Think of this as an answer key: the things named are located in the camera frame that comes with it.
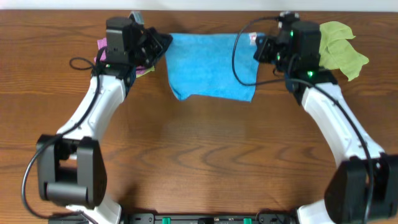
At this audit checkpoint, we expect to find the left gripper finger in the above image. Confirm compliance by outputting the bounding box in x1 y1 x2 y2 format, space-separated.
152 27 173 52
142 49 165 68

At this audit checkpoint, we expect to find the blue microfiber cloth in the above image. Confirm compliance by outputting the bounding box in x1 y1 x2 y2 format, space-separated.
165 33 262 102

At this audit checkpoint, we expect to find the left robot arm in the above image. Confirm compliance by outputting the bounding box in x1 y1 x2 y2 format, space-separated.
30 27 173 223

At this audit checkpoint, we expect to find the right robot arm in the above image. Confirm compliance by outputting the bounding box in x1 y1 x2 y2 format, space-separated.
254 17 397 223

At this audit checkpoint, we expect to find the folded green cloth under purple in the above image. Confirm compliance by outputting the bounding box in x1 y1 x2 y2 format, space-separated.
136 66 155 78

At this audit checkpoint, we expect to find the crumpled lime green cloth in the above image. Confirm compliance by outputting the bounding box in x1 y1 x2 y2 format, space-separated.
319 21 369 82

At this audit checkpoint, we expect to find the right black cable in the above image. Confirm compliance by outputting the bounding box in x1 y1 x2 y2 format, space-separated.
231 16 374 223

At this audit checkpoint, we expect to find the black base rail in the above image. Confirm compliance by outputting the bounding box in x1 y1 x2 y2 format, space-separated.
48 212 299 224

